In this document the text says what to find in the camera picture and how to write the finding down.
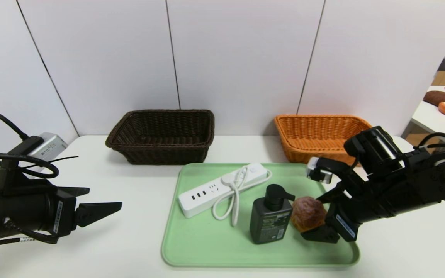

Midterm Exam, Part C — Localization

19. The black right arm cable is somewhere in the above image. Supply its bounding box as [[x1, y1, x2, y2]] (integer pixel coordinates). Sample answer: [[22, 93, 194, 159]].
[[416, 132, 445, 149]]

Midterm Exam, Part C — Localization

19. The light green plastic tray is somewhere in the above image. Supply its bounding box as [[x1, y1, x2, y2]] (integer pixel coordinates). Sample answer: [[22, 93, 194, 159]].
[[161, 163, 360, 268]]

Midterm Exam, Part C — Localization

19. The white side table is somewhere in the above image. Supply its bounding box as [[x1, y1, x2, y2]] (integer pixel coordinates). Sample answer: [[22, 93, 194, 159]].
[[402, 86, 445, 143]]

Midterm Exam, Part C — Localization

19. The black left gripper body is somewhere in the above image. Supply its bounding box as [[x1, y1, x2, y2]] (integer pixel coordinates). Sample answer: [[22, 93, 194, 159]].
[[0, 188, 77, 238]]

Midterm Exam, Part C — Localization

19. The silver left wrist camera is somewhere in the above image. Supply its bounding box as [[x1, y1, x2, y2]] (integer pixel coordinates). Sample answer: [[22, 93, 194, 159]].
[[27, 132, 68, 163]]

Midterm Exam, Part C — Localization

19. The black pump bottle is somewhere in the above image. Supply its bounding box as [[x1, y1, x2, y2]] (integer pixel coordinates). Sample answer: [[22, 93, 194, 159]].
[[250, 184, 296, 244]]

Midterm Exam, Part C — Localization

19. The brown cream puff bread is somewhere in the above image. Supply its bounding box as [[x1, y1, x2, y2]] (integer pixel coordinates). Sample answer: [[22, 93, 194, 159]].
[[291, 196, 327, 233]]

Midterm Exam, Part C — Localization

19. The white power strip with cable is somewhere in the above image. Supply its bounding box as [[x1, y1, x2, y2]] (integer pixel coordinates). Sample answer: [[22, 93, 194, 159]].
[[178, 163, 272, 227]]

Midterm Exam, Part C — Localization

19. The dark brown wicker basket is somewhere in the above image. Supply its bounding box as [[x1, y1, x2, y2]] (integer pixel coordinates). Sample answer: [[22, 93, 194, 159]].
[[105, 109, 215, 166]]

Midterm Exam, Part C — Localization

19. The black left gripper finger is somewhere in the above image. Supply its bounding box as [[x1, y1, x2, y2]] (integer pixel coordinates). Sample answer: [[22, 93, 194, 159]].
[[57, 186, 90, 198], [75, 202, 123, 228]]

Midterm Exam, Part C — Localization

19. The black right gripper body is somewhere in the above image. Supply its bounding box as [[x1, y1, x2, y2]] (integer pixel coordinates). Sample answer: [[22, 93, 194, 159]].
[[324, 181, 396, 242]]

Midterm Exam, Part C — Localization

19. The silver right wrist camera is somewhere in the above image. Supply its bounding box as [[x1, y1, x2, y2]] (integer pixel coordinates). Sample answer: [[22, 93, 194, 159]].
[[306, 156, 333, 184]]

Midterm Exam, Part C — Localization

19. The orange wicker basket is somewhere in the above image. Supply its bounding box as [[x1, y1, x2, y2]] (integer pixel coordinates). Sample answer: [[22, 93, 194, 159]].
[[274, 114, 374, 166]]

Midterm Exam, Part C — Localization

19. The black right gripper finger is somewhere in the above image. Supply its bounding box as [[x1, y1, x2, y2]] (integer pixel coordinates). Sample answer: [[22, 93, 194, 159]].
[[301, 223, 340, 244], [316, 188, 342, 204]]

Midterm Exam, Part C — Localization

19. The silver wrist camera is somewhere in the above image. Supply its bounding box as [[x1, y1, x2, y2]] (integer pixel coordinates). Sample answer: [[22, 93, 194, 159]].
[[306, 156, 333, 184], [27, 132, 68, 163]]

